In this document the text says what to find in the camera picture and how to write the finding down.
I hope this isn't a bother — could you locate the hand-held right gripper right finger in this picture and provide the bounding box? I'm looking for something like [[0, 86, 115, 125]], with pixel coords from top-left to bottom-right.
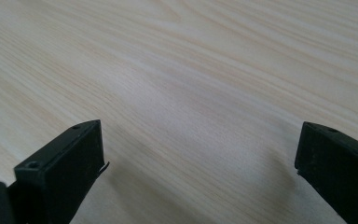
[[294, 121, 358, 224]]

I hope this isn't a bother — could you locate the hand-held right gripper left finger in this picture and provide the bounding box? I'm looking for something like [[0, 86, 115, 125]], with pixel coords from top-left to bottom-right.
[[8, 119, 110, 224]]

